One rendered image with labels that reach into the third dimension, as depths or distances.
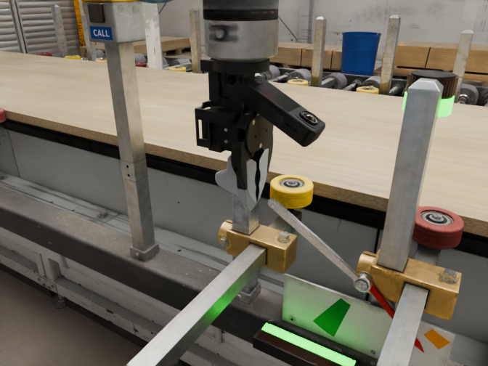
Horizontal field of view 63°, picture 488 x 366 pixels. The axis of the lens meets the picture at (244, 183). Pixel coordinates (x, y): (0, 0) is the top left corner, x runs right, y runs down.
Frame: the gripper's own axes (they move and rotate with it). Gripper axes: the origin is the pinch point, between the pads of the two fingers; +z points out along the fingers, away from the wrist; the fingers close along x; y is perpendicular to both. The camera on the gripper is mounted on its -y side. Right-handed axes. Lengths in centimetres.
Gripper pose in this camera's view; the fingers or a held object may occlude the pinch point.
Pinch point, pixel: (254, 203)
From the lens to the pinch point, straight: 57.9
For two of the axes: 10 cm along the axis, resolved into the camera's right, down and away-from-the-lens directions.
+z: 0.0, 9.0, 4.3
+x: -5.1, 3.7, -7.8
